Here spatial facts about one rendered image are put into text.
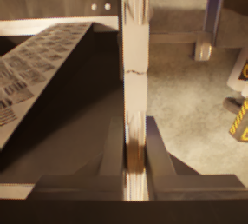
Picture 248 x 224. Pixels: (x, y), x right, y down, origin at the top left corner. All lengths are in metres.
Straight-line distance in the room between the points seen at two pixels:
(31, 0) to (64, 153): 0.82
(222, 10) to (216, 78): 0.98
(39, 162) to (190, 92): 1.07
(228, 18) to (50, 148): 0.29
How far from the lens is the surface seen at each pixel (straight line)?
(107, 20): 0.87
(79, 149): 0.24
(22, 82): 0.39
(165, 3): 1.06
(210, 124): 1.39
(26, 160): 0.25
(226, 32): 0.28
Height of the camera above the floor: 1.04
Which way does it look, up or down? 64 degrees down
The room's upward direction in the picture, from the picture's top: 177 degrees counter-clockwise
